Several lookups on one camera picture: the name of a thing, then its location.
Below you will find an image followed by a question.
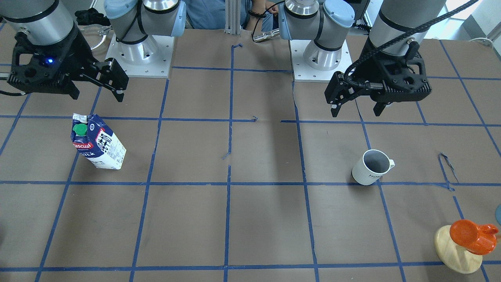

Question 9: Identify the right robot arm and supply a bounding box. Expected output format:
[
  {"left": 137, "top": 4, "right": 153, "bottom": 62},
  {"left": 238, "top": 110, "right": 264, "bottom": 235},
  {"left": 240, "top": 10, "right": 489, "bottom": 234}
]
[{"left": 0, "top": 0, "right": 186, "bottom": 102}]

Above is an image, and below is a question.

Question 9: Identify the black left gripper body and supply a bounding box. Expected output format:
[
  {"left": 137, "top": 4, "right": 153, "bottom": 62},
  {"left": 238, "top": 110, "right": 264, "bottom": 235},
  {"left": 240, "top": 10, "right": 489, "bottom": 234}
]
[{"left": 354, "top": 42, "right": 432, "bottom": 103}]

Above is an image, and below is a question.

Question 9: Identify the person in blue shirt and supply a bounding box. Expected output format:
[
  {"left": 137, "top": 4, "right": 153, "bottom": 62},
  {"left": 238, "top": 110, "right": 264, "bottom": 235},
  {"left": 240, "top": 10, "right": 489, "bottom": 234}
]
[{"left": 184, "top": 0, "right": 286, "bottom": 33}]

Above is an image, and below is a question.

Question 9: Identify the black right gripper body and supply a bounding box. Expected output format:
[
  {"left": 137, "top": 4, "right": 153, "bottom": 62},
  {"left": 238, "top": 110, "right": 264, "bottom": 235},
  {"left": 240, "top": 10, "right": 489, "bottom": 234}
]
[{"left": 7, "top": 27, "right": 96, "bottom": 94}]

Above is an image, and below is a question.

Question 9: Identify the wooden mug tree stand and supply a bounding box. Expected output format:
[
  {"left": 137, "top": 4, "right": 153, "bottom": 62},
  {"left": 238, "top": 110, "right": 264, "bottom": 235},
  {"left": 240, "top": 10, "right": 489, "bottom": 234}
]
[{"left": 434, "top": 225, "right": 483, "bottom": 274}]

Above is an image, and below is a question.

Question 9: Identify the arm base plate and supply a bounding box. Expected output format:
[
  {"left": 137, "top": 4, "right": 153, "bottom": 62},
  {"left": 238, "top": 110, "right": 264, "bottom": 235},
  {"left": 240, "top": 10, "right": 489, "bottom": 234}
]
[
  {"left": 289, "top": 40, "right": 352, "bottom": 83},
  {"left": 106, "top": 35, "right": 176, "bottom": 78}
]

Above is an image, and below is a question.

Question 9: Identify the blue mug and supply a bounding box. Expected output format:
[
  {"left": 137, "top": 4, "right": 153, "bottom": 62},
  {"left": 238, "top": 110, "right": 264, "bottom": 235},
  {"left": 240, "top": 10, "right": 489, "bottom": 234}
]
[{"left": 494, "top": 204, "right": 501, "bottom": 225}]

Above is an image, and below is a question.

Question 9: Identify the orange mug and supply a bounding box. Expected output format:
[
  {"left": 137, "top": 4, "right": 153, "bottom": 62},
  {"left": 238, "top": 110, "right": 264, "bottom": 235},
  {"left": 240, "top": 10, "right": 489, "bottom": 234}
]
[{"left": 449, "top": 219, "right": 499, "bottom": 255}]

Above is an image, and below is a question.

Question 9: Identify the aluminium frame post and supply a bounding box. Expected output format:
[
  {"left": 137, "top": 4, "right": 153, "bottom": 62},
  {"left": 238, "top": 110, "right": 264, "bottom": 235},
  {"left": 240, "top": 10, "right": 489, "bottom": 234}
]
[{"left": 224, "top": 0, "right": 241, "bottom": 37}]

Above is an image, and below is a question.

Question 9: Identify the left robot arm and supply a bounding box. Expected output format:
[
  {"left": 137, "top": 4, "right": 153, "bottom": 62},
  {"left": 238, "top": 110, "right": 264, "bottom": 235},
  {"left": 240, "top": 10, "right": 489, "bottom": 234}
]
[{"left": 278, "top": 0, "right": 445, "bottom": 117}]

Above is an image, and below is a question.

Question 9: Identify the blue white milk carton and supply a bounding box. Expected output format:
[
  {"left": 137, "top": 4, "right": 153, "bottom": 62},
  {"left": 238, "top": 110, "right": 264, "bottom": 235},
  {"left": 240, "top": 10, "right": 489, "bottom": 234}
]
[{"left": 70, "top": 114, "right": 126, "bottom": 170}]

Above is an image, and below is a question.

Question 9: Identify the white HOME mug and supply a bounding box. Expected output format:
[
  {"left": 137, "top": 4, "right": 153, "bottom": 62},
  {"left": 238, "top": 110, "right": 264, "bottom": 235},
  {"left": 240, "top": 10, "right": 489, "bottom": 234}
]
[{"left": 352, "top": 149, "right": 395, "bottom": 186}]

